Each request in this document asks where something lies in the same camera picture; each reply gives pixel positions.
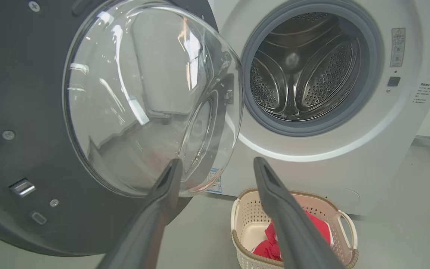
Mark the blue energy label sticker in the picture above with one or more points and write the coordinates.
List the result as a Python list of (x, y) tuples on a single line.
[(217, 185)]

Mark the cream perforated laundry basket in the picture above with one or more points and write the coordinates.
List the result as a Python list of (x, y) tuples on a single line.
[(248, 216)]

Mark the round black glass washer door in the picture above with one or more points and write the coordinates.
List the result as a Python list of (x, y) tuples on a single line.
[(32, 93)]

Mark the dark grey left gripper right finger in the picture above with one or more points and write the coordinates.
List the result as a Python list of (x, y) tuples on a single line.
[(289, 224)]

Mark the white front-load washing machine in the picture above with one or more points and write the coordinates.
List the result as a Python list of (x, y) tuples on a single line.
[(349, 168)]

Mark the red garment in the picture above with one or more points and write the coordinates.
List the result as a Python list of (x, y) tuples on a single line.
[(267, 246)]

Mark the grey warning sticker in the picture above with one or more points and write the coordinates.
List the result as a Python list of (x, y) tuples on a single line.
[(398, 46)]

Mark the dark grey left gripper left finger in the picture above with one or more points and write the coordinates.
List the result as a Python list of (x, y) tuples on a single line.
[(151, 224)]

